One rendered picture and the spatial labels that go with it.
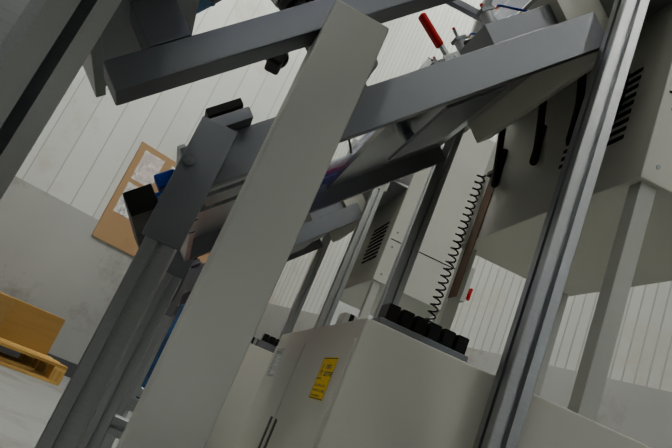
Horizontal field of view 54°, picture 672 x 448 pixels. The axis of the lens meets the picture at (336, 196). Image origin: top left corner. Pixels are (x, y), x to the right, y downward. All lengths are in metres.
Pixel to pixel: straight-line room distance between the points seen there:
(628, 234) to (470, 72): 0.35
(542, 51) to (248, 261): 0.69
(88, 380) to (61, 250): 5.35
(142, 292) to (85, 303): 5.46
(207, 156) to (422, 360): 0.39
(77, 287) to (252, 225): 5.69
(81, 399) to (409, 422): 0.41
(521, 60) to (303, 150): 0.57
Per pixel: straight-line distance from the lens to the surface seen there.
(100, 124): 6.31
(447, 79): 1.03
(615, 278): 1.10
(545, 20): 1.21
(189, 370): 0.57
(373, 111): 0.97
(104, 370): 0.83
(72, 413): 0.84
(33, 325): 5.55
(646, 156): 1.17
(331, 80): 0.63
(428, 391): 0.93
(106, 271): 6.31
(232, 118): 0.89
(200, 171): 0.85
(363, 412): 0.90
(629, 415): 4.04
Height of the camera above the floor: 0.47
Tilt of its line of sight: 18 degrees up
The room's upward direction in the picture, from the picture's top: 23 degrees clockwise
